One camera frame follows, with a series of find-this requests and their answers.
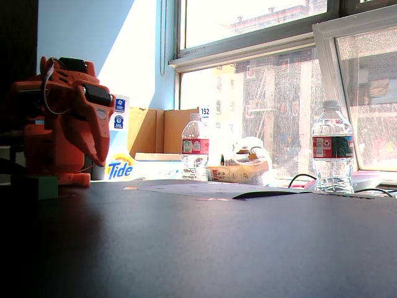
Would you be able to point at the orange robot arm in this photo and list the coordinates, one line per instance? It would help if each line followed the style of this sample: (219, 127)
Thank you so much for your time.
(40, 146)

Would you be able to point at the large clear water bottle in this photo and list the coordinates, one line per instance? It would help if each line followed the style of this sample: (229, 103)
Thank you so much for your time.
(332, 146)

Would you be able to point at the flat white box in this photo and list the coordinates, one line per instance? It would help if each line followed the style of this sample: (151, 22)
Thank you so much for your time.
(158, 164)

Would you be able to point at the pink white plastic container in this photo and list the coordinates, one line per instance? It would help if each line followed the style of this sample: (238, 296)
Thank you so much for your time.
(366, 180)

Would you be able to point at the green cube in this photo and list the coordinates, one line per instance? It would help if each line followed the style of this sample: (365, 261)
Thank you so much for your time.
(47, 187)

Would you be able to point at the white plastic bag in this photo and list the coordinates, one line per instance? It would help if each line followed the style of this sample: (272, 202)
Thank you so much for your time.
(252, 146)

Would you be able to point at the white framed window screen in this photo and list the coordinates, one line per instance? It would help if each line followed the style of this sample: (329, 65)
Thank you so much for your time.
(325, 62)

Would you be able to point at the pink tape piece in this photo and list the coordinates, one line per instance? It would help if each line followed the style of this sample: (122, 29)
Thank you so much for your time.
(130, 188)

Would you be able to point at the brown cardboard box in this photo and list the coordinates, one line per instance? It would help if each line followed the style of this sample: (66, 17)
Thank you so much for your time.
(149, 130)

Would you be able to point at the white grid paper sheet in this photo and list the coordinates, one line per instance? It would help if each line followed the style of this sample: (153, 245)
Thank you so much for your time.
(201, 188)

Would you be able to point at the Tide detergent box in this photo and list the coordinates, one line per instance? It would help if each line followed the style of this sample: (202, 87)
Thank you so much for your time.
(119, 142)

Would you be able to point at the orange gripper black servo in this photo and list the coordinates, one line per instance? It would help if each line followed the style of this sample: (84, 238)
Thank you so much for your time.
(97, 124)

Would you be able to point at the red printed food package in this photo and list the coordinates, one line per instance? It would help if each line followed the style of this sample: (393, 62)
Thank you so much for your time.
(232, 175)

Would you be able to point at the small clear water bottle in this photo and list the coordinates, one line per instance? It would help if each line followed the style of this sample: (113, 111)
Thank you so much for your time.
(195, 146)

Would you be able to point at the grey window frame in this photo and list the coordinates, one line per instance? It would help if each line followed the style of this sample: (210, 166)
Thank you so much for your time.
(248, 46)

